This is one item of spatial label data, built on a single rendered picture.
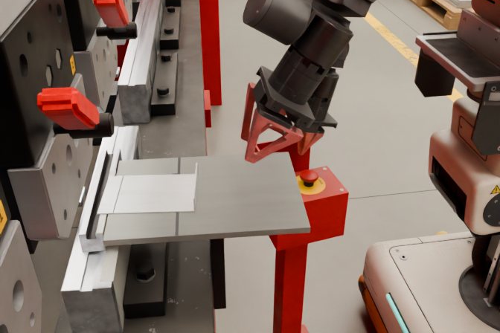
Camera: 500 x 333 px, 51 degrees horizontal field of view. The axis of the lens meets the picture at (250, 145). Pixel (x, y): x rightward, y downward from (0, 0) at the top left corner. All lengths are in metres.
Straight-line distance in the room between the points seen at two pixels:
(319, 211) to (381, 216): 1.22
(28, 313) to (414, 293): 1.39
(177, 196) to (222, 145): 1.99
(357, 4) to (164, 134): 0.61
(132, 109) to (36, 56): 0.79
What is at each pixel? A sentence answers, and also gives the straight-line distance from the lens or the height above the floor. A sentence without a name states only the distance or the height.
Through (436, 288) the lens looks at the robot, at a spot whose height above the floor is 0.28.
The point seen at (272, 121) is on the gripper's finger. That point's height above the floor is 1.14.
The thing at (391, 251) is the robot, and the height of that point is 0.28.
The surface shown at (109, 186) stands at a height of 1.00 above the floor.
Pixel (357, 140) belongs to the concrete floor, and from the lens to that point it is 2.81.
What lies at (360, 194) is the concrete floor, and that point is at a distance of 2.42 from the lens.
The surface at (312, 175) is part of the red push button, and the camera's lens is 1.10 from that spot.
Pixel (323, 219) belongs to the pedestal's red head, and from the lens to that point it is 1.13.
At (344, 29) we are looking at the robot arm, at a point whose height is 1.24.
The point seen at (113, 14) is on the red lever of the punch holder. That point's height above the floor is 1.29.
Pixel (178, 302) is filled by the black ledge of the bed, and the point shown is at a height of 0.87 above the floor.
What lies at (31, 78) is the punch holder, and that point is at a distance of 0.37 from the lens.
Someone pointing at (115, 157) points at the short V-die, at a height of 1.00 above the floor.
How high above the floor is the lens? 1.45
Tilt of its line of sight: 32 degrees down
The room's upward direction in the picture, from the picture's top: straight up
